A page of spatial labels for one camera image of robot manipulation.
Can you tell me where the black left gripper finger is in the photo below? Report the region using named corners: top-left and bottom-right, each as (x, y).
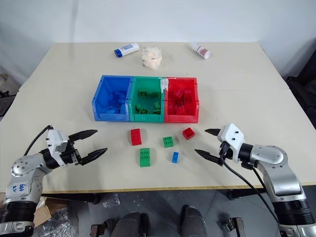
top-left (80, 147), bottom-right (109, 166)
top-left (68, 129), bottom-right (98, 142)

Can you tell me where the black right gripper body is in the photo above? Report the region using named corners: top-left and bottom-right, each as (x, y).
top-left (218, 140), bottom-right (234, 161)

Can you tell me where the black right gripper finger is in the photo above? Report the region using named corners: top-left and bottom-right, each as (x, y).
top-left (204, 128), bottom-right (224, 138)
top-left (194, 148), bottom-right (224, 166)

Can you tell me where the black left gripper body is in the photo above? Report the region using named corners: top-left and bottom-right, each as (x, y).
top-left (60, 139), bottom-right (83, 166)

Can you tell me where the square red building brick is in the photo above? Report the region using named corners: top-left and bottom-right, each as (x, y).
top-left (182, 127), bottom-right (196, 140)

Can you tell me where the red plastic storage bin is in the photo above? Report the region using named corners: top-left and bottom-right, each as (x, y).
top-left (162, 77), bottom-right (199, 123)

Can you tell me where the square green building brick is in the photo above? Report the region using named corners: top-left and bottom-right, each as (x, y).
top-left (162, 136), bottom-right (175, 149)

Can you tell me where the blue brick in bin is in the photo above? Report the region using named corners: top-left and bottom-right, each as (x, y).
top-left (118, 98), bottom-right (128, 114)
top-left (112, 90), bottom-right (127, 100)
top-left (105, 101), bottom-right (122, 114)

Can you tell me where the blue plastic storage bin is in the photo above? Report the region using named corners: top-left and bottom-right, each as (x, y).
top-left (91, 75), bottom-right (134, 122)

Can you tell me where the long red building brick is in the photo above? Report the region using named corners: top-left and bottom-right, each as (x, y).
top-left (130, 128), bottom-right (143, 146)

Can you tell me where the small clear plastic bag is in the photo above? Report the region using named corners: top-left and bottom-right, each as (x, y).
top-left (102, 193), bottom-right (121, 208)

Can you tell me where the long green building brick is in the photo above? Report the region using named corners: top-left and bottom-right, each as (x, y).
top-left (139, 148), bottom-right (151, 168)

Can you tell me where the brown cardboard box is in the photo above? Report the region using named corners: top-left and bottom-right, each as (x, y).
top-left (33, 197), bottom-right (53, 228)

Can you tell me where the green plastic storage bin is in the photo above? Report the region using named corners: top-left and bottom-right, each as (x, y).
top-left (128, 76), bottom-right (165, 123)

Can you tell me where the large clear plastic bag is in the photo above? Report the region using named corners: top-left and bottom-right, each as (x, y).
top-left (32, 206), bottom-right (76, 237)

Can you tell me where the dark rounded shape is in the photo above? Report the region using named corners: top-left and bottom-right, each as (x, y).
top-left (115, 212), bottom-right (151, 237)
top-left (181, 205), bottom-right (207, 237)

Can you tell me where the white tape strip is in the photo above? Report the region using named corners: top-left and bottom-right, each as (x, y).
top-left (160, 77), bottom-right (169, 94)

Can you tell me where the white bottle with red label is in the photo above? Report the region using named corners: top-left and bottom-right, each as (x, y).
top-left (189, 42), bottom-right (213, 59)

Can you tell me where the black equipment on floor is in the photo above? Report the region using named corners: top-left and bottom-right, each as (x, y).
top-left (0, 66), bottom-right (16, 117)

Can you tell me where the white tube with blue cap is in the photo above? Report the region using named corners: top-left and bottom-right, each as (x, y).
top-left (114, 42), bottom-right (140, 58)

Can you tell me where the crumpled clear plastic bag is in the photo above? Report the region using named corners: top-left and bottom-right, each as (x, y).
top-left (140, 45), bottom-right (163, 71)

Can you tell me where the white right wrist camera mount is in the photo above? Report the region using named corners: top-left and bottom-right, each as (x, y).
top-left (217, 123), bottom-right (245, 162)

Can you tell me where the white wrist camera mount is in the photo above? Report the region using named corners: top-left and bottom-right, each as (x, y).
top-left (45, 129), bottom-right (69, 155)
top-left (217, 123), bottom-right (245, 162)

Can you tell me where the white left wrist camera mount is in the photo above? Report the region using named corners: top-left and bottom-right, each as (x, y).
top-left (45, 129), bottom-right (69, 155)

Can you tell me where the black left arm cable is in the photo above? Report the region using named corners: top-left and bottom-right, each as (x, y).
top-left (23, 125), bottom-right (54, 157)

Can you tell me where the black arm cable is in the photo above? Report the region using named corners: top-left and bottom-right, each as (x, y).
top-left (23, 125), bottom-right (54, 157)
top-left (219, 154), bottom-right (281, 226)

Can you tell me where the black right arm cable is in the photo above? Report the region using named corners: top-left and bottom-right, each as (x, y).
top-left (219, 154), bottom-right (281, 226)

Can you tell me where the black table frame bar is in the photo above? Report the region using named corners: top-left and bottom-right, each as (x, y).
top-left (227, 188), bottom-right (267, 200)
top-left (41, 193), bottom-right (100, 205)

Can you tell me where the brown metal foot bracket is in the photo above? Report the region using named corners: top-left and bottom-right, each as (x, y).
top-left (217, 216), bottom-right (245, 237)
top-left (89, 222), bottom-right (111, 237)

